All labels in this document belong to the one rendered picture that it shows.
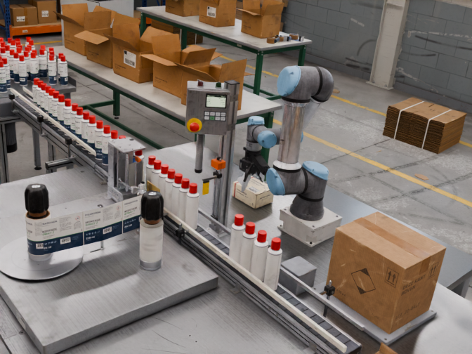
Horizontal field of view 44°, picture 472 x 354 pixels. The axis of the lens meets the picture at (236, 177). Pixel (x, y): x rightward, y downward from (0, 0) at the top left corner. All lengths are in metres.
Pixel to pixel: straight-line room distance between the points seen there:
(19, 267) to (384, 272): 1.27
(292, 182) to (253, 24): 4.30
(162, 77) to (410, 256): 2.87
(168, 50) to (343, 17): 4.37
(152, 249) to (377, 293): 0.81
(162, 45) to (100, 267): 2.65
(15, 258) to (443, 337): 1.55
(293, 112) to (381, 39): 5.91
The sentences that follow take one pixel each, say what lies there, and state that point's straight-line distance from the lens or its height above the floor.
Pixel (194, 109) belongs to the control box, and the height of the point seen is 1.39.
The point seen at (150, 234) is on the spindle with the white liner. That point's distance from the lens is 2.14.
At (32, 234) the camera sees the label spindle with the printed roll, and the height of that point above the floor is 1.00.
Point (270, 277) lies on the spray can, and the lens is 2.13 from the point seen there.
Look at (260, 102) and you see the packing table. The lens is 4.43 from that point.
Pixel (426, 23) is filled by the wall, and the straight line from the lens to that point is 7.91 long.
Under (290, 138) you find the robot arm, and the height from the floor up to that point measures 1.29.
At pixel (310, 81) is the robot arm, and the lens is 2.33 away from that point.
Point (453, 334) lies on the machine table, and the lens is 2.27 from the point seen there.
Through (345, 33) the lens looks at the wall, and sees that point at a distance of 8.60.
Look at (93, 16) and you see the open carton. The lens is 5.36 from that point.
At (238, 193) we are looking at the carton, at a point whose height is 0.86.
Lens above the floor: 2.15
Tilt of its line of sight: 26 degrees down
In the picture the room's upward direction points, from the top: 5 degrees clockwise
